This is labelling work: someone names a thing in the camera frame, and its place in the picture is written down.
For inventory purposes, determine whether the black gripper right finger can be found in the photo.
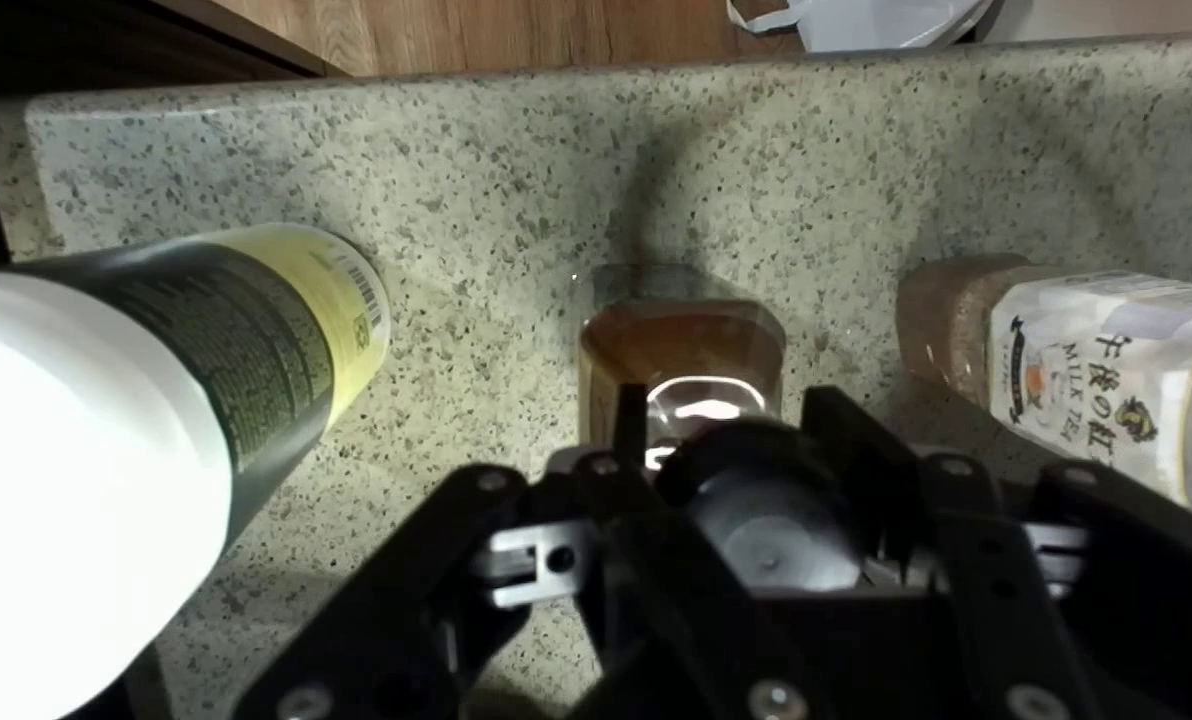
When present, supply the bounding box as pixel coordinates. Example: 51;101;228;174
798;389;1103;720

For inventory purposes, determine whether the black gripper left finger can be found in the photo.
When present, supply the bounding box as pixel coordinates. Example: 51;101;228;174
230;459;653;720

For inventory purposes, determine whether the clear plastic bottle white cap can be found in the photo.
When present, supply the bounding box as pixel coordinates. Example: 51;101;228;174
890;258;1192;524

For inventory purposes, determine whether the brown square oil bottle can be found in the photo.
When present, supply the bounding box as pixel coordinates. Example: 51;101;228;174
575;263;786;469

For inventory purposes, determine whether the green yellow canister white lid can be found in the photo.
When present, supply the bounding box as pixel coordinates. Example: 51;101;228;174
0;223;390;720

